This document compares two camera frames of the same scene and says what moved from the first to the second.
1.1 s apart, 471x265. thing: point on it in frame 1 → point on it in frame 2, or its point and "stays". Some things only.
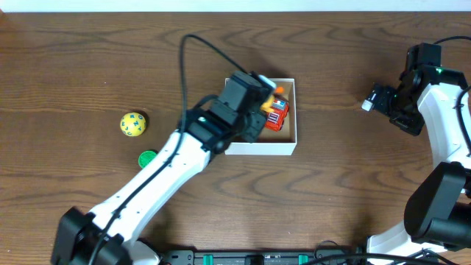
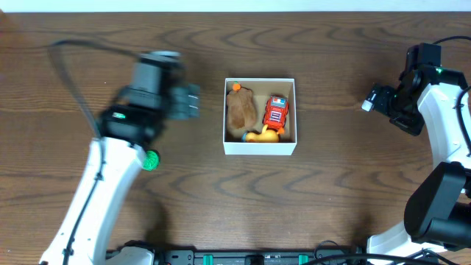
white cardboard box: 282,142 stays
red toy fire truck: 276,118 stays
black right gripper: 413,124 stays
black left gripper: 258,123 → 185,101
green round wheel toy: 146,157 stays
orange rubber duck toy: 267,106 → 267,136
